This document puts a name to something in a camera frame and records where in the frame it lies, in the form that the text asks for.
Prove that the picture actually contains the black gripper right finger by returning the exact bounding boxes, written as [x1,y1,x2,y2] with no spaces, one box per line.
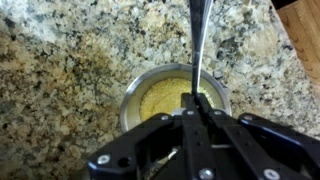
[195,93,320,180]

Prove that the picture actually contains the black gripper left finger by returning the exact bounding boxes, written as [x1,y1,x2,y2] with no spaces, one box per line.
[87,94,215,180]

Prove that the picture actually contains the silver spoon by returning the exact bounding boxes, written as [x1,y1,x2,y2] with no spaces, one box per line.
[148,0,214,175]

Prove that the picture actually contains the steel bowl holding yellow grain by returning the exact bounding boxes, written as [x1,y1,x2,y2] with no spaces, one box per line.
[119,63,233,134]

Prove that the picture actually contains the yellow grain contents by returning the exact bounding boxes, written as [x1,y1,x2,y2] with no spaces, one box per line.
[139,77,214,123]

